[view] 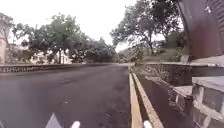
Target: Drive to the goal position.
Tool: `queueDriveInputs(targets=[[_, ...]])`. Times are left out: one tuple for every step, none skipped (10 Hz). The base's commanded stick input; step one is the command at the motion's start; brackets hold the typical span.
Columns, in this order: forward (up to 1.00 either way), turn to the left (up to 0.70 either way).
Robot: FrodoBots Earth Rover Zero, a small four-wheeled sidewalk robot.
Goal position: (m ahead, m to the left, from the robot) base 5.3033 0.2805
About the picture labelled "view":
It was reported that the row of trees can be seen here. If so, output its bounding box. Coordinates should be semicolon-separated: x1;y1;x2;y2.
12;13;118;65

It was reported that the low stone wall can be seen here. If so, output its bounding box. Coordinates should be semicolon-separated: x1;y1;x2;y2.
0;62;116;74

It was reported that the pale building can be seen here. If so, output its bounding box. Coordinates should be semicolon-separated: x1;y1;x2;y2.
0;13;15;65

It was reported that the dark roadside gutter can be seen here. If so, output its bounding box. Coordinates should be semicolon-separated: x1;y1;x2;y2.
135;73;196;128

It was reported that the grey stone block wall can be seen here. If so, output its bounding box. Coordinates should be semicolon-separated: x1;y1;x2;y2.
132;61;224;128

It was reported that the dark building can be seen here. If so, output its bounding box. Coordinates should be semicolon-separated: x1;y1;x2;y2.
176;0;224;62

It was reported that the robot's own part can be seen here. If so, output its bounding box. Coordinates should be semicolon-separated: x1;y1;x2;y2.
142;120;154;128
70;120;82;128

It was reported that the dark asphalt road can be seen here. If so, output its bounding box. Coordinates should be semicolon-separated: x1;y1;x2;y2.
0;63;133;128

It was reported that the grassy hillside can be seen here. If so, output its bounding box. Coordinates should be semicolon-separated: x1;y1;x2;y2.
117;45;189;65

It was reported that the large tree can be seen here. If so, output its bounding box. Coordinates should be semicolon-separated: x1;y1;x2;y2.
109;0;184;56

